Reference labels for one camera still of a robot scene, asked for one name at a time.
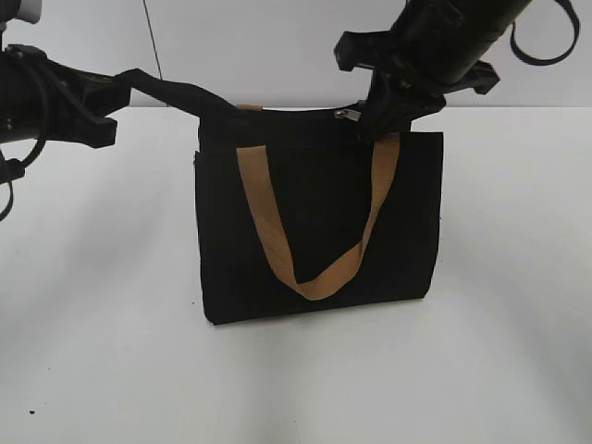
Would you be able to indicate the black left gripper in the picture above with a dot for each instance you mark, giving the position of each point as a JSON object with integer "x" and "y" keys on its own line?
{"x": 40, "y": 94}

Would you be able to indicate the tan bag handle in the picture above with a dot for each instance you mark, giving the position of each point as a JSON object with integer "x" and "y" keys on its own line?
{"x": 250, "y": 107}
{"x": 261, "y": 198}

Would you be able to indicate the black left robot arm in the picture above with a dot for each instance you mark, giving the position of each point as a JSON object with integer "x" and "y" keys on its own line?
{"x": 40, "y": 97}

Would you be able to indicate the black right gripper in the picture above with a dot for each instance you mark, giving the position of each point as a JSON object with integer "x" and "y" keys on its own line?
{"x": 435, "y": 58}

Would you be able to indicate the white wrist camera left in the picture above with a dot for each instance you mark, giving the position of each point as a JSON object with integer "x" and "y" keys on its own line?
{"x": 29, "y": 11}

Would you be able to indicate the silver zipper pull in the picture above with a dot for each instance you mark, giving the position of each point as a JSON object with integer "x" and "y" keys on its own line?
{"x": 348, "y": 113}

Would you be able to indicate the tan front bag handle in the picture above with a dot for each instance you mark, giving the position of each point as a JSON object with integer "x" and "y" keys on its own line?
{"x": 261, "y": 198}

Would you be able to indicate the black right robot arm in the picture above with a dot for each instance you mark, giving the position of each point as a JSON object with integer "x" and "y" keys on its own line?
{"x": 485, "y": 20}

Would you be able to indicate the tan rear bag handle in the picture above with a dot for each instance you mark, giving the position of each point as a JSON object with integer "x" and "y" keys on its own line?
{"x": 250, "y": 107}

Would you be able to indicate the black canvas tote bag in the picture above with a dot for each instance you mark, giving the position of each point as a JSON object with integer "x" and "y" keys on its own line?
{"x": 321, "y": 176}

